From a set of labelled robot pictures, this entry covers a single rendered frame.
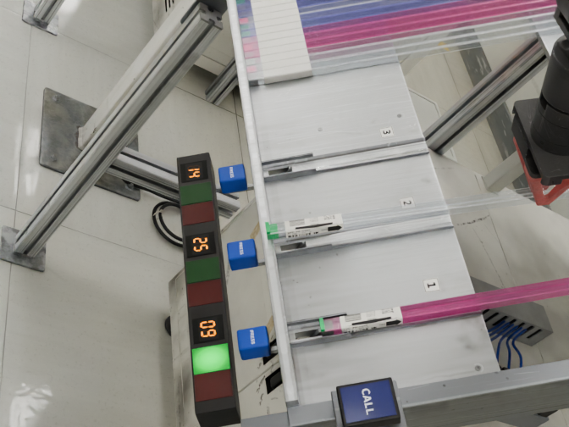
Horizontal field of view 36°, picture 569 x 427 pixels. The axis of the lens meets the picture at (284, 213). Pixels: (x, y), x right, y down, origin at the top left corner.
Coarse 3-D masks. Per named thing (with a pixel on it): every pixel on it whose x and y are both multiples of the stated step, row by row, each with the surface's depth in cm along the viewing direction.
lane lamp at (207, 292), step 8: (208, 280) 93; (216, 280) 93; (192, 288) 93; (200, 288) 93; (208, 288) 92; (216, 288) 92; (192, 296) 92; (200, 296) 92; (208, 296) 92; (216, 296) 92; (192, 304) 91; (200, 304) 91
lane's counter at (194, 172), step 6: (192, 162) 104; (198, 162) 104; (204, 162) 104; (180, 168) 104; (186, 168) 104; (192, 168) 104; (198, 168) 104; (204, 168) 104; (180, 174) 103; (186, 174) 103; (192, 174) 103; (198, 174) 103; (204, 174) 103; (186, 180) 103; (192, 180) 102
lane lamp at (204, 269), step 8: (192, 264) 95; (200, 264) 95; (208, 264) 94; (216, 264) 94; (192, 272) 94; (200, 272) 94; (208, 272) 94; (216, 272) 94; (192, 280) 93; (200, 280) 93
